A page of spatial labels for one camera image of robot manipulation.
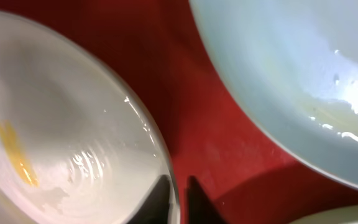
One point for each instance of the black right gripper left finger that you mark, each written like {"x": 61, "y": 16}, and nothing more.
{"x": 156, "y": 207}

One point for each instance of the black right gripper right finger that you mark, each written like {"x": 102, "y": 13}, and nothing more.
{"x": 200, "y": 210}

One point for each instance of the white plate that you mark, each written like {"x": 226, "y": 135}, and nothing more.
{"x": 76, "y": 144}

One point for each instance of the light blue plate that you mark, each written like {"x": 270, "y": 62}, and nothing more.
{"x": 292, "y": 67}

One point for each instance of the red plastic tray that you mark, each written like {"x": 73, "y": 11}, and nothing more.
{"x": 155, "y": 47}

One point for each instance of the light green plate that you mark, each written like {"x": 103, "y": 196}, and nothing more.
{"x": 344, "y": 215}

